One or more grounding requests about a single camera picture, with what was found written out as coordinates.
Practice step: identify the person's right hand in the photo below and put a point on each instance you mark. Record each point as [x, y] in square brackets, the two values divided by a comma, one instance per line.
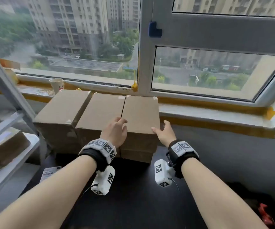
[166, 135]

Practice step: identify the person's left hand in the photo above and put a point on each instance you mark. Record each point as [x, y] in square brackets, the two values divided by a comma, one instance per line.
[114, 132]

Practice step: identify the slim brown cardboard box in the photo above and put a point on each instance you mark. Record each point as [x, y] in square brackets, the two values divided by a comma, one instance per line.
[141, 114]

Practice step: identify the stack of shipping labels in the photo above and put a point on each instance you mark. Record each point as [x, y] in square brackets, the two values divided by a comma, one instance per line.
[49, 174]

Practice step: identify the dented labelled cardboard box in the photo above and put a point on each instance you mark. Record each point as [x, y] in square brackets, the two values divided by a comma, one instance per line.
[6, 147]

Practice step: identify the person's left forearm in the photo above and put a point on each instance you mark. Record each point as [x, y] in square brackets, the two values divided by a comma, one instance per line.
[44, 200]

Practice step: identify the person's right forearm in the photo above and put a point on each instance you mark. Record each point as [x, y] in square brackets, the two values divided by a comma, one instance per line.
[213, 200]

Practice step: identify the paper cup with face print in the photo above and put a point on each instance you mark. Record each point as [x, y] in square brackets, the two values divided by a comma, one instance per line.
[56, 85]

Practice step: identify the grey metal shelf rack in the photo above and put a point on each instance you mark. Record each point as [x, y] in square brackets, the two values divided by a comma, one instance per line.
[20, 159]

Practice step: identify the orange cart clip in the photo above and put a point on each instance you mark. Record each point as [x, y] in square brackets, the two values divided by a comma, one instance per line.
[266, 212]

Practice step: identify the white window frame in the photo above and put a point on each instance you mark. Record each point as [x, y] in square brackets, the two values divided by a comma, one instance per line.
[147, 57]

